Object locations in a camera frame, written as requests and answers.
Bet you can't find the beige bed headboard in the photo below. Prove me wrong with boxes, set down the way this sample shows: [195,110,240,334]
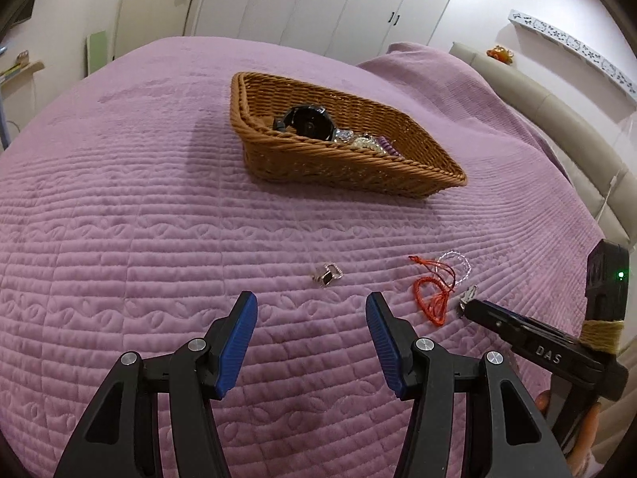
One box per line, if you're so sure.
[450,41,637,250]

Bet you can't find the silver hair clip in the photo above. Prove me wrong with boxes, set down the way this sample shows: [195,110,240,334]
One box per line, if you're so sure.
[458,285,480,317]

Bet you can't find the white patterned wall shelf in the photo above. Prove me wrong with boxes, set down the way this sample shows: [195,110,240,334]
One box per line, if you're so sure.
[508,8,637,99]

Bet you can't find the white wardrobe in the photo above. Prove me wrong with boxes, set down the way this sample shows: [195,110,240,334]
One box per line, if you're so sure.
[191,0,469,67]

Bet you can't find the white and blue desk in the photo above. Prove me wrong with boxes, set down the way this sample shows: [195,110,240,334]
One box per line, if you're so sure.
[0,59,45,150]

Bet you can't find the clear bead bracelet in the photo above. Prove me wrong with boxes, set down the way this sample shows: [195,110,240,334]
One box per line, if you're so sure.
[435,251,471,280]

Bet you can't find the person's right hand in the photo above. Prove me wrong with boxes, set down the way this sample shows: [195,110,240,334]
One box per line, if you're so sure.
[535,390,607,478]

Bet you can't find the white door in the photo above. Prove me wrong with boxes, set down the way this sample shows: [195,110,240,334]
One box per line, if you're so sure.
[115,0,206,59]

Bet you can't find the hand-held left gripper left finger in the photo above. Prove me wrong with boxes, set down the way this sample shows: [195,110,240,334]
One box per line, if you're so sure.
[54,291,258,478]

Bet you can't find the brown wicker basket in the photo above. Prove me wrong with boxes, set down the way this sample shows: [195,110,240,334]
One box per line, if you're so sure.
[230,72,469,199]

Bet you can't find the black wristwatch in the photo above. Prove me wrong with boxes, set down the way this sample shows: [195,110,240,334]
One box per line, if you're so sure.
[273,104,335,141]

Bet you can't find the green board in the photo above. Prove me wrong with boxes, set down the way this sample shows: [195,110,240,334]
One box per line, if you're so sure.
[86,30,111,78]

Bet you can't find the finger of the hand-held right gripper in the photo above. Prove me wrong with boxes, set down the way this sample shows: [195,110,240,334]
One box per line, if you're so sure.
[463,300,531,347]
[480,300,553,332]

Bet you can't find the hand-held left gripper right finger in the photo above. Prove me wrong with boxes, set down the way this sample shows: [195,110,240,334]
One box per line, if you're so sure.
[365,291,573,478]

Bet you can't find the red cord bracelet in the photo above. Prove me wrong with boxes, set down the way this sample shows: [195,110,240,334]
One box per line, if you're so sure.
[409,255,457,328]

